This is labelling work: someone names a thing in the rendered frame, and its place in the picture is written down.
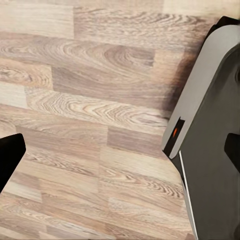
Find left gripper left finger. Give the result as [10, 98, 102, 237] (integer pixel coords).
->
[0, 133, 26, 193]

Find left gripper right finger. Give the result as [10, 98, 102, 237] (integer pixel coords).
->
[224, 133, 240, 173]

